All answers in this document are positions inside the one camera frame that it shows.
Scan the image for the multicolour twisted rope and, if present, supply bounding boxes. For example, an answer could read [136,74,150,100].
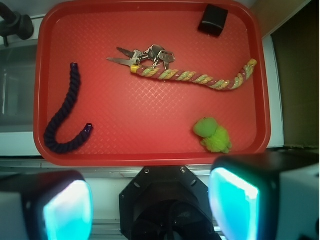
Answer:
[130,58,258,92]

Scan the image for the red plastic tray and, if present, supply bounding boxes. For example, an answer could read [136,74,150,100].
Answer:
[33,0,271,167]

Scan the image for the bunch of metal keys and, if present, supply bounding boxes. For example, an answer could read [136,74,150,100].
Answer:
[106,44,176,70]

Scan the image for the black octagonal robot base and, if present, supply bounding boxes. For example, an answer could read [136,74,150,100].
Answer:
[119,166,221,240]

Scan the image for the small black box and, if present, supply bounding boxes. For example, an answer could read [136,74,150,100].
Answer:
[198,4,229,38]

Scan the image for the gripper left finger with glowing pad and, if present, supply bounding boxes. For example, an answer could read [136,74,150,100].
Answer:
[0,170,94,240]

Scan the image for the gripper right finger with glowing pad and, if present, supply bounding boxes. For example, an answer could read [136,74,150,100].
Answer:
[208,152,320,240]

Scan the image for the clear plastic bin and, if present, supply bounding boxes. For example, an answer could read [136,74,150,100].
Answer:
[0,45,37,133]

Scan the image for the green plush animal toy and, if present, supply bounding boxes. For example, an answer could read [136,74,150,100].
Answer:
[193,117,232,154]

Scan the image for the dark purple twisted rope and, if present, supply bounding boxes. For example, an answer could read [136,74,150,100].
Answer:
[43,62,95,155]

